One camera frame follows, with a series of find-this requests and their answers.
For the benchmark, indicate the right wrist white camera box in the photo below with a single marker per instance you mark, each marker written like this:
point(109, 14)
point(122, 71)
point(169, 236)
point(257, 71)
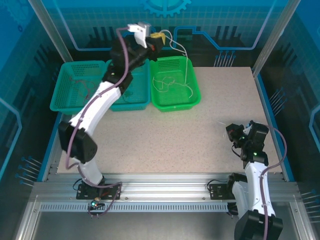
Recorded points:
point(248, 128)

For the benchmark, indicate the green plastic basket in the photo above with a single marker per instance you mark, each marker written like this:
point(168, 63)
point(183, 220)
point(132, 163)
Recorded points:
point(172, 98)

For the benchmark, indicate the aluminium mounting rail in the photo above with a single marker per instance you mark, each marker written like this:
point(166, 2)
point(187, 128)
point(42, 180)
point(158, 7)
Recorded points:
point(162, 186)

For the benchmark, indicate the teal plastic basket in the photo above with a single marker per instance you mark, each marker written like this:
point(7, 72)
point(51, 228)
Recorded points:
point(62, 95)
point(140, 90)

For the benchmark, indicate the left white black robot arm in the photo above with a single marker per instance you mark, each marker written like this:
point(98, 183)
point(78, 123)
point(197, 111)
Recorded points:
point(92, 110)

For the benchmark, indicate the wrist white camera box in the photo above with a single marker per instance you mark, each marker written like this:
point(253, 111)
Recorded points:
point(248, 128)
point(140, 35)

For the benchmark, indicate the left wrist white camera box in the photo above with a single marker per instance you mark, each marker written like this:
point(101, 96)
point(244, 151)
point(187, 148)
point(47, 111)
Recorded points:
point(140, 35)

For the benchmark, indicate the inline connector with green light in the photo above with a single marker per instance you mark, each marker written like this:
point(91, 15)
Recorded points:
point(95, 201)

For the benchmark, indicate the grey metal base panel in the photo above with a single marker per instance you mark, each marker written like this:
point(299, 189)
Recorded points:
point(162, 227)

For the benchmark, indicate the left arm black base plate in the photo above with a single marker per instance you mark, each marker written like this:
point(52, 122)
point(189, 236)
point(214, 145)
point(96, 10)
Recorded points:
point(85, 193)

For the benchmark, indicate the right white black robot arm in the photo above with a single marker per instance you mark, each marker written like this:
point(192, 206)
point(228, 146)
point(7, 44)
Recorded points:
point(255, 185)

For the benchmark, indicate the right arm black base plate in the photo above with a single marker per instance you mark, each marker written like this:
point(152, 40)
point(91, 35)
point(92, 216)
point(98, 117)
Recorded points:
point(217, 192)

